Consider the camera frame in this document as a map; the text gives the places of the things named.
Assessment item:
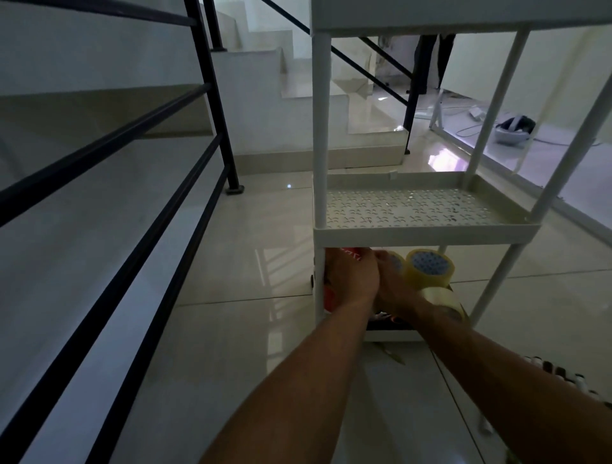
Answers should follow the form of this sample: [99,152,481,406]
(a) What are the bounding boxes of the person's left hand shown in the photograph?
[324,247,381,307]

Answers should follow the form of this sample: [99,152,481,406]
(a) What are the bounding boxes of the person's right hand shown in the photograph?
[372,249,424,321]

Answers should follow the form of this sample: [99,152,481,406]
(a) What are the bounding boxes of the black orange handled scissors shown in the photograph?
[367,309,417,331]

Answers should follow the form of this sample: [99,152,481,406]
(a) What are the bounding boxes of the red plastic bucket with lid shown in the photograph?
[323,246,376,316]

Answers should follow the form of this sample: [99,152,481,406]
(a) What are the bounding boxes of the beige plastic cart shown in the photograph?
[309,0,612,343]

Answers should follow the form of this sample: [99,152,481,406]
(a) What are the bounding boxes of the row of black-capped white markers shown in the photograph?
[477,354,612,436]

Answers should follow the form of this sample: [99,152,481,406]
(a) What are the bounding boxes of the person's right forearm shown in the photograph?
[406,298,612,464]

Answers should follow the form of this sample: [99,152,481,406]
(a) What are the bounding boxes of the person's left forearm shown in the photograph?
[198,294,376,464]

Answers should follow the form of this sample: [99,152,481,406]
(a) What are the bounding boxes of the black metal stair railing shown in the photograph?
[0,0,245,464]
[260,0,421,156]

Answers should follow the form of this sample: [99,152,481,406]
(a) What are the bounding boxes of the white partition board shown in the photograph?
[437,26,612,240]

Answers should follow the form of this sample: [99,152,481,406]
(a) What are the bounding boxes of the white cable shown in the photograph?
[454,107,603,147]

